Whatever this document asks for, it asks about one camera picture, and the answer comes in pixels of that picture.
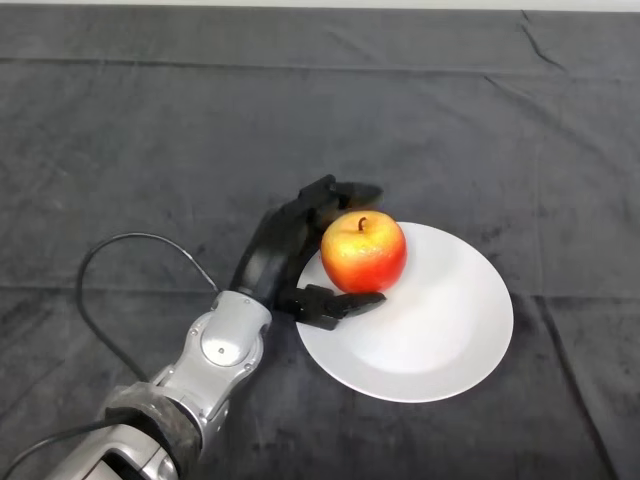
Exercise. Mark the red yellow apple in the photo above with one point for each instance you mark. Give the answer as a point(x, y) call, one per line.
point(364, 252)

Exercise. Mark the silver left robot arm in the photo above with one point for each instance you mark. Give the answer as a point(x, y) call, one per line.
point(165, 395)

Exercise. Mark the black velvet cloth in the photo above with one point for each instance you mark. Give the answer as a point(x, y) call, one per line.
point(150, 150)

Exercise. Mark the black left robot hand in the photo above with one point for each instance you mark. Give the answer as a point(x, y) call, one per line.
point(272, 250)

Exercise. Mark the white round plate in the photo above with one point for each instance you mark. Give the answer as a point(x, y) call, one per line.
point(430, 330)

